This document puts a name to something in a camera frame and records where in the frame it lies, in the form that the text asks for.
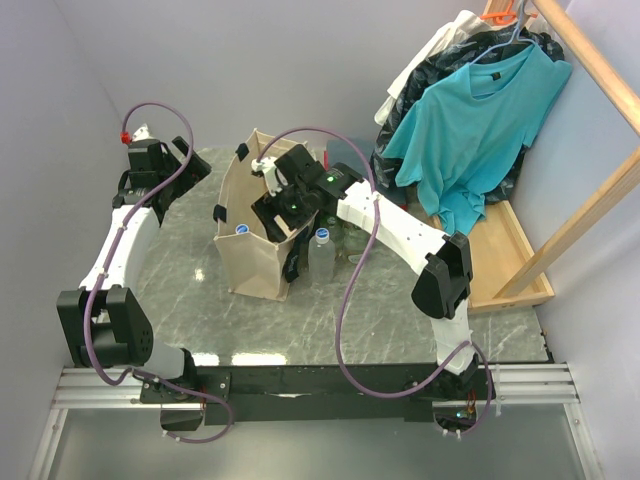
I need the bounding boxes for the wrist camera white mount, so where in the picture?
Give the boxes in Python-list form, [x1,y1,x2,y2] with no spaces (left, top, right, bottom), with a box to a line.
[120,123,154,145]
[251,156,288,197]

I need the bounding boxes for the beige canvas tote bag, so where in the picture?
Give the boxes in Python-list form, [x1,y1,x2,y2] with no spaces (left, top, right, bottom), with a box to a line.
[213,130,319,300]

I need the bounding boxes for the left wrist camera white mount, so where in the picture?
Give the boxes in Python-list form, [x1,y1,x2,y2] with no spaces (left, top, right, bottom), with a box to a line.
[120,123,154,145]

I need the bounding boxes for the clear glass bottle silver cap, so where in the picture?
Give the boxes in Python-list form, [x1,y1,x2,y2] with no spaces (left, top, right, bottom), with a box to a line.
[343,225,370,265]

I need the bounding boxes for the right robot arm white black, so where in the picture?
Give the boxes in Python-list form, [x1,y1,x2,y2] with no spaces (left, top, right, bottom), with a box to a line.
[251,144,479,399]

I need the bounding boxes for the folded grey cloth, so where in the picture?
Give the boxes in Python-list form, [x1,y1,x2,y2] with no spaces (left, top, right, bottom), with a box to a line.
[324,138,375,177]

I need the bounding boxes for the white garment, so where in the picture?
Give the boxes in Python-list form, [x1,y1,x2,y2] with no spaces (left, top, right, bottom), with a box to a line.
[374,10,493,126]

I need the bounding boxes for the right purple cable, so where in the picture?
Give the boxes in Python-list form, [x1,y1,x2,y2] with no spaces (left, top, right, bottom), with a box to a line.
[257,125,496,437]

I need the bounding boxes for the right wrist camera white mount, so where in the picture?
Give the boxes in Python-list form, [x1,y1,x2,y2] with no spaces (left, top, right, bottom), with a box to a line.
[251,156,288,197]

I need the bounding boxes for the wooden clothes rack frame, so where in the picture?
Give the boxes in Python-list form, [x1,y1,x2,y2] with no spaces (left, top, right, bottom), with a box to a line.
[470,1,639,314]

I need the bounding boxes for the orange hanger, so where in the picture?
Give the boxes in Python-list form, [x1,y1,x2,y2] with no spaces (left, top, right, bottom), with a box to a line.
[481,7,518,25]

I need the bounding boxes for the teal t-shirt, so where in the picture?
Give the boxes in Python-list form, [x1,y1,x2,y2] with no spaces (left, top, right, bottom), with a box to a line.
[382,45,572,235]

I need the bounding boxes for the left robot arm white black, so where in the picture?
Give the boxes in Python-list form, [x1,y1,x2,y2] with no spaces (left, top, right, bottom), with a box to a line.
[56,136,211,402]

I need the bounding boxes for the plastic water bottle blue cap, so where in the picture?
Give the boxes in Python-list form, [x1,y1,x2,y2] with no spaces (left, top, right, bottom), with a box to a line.
[308,228,336,285]

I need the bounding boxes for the aluminium rail frame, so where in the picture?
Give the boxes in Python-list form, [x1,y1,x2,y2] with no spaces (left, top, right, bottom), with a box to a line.
[29,361,604,479]

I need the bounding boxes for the blue wire hanger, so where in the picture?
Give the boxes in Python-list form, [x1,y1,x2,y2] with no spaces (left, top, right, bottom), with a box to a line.
[469,9,544,66]

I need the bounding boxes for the dark patterned garment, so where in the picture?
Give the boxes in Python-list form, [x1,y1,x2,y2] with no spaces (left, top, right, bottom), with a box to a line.
[367,27,566,204]

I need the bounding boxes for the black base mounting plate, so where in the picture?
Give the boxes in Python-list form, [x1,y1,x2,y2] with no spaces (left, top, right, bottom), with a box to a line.
[140,360,495,431]

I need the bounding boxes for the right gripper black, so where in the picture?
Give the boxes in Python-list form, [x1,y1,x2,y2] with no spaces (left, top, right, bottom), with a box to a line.
[251,180,313,245]

